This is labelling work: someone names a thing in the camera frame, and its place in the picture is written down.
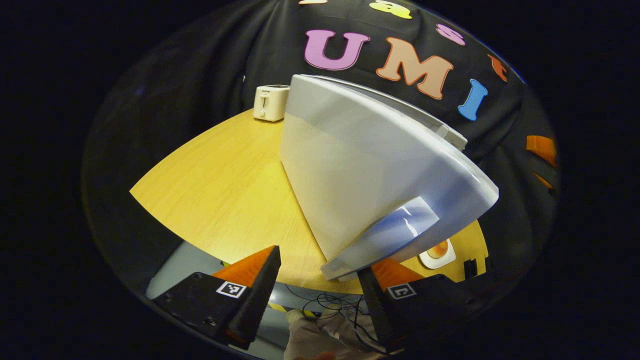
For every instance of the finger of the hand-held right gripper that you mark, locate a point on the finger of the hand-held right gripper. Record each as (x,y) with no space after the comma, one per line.
(542,149)
(544,181)

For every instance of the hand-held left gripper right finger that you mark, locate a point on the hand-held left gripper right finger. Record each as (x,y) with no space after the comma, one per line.
(375,310)

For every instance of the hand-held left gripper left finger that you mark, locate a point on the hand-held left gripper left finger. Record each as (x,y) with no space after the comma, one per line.
(255,305)

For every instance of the white microwave oven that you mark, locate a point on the white microwave oven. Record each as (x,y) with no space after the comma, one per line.
(360,170)

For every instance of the person's leg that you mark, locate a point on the person's leg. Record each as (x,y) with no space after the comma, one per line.
(325,340)

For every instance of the white square plate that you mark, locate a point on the white square plate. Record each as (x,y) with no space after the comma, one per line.
(447,257)

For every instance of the black table edge clamp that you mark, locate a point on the black table edge clamp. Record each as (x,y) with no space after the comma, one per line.
(470,269)

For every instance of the white toaster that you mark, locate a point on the white toaster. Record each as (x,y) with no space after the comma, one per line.
(270,102)

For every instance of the black backdrop cloth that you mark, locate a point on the black backdrop cloth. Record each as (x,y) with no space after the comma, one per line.
(200,75)

